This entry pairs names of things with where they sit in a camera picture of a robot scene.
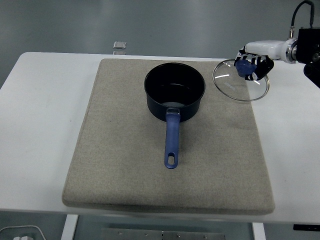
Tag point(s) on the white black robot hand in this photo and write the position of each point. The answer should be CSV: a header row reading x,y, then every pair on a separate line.
x,y
265,48

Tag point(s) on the glass pot lid blue knob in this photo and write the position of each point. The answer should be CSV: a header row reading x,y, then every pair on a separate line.
x,y
230,87

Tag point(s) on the dark blue saucepan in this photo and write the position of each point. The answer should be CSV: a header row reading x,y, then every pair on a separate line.
x,y
175,82

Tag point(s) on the small clear floor plate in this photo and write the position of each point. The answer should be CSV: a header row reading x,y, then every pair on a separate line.
x,y
120,44

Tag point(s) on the beige fabric mat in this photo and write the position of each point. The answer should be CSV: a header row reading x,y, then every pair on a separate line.
x,y
125,162

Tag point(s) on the white table leg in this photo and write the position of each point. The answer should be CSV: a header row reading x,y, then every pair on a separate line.
x,y
69,227
258,232

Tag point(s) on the black bar under table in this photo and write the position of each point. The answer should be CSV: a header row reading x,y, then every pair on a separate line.
x,y
306,227

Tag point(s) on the grey metal plate with screws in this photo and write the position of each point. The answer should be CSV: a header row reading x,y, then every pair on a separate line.
x,y
162,235

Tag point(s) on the white power adapter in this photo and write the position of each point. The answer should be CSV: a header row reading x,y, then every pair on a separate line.
x,y
23,238

